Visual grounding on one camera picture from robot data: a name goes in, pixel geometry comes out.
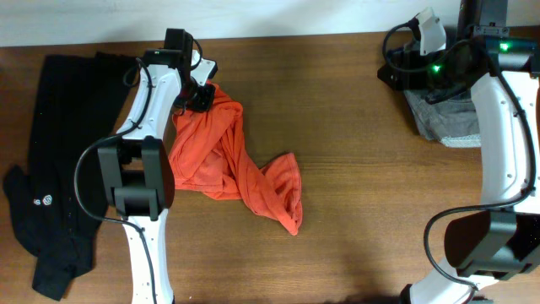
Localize red t-shirt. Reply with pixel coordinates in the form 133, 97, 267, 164
169, 84, 303, 236

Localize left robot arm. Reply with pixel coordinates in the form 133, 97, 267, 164
73, 28, 218, 304

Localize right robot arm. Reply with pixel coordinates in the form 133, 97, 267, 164
378, 1, 539, 303

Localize grey folded garment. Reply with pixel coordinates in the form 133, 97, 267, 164
403, 90, 481, 149

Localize black garment on left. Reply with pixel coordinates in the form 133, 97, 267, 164
3, 52, 137, 301

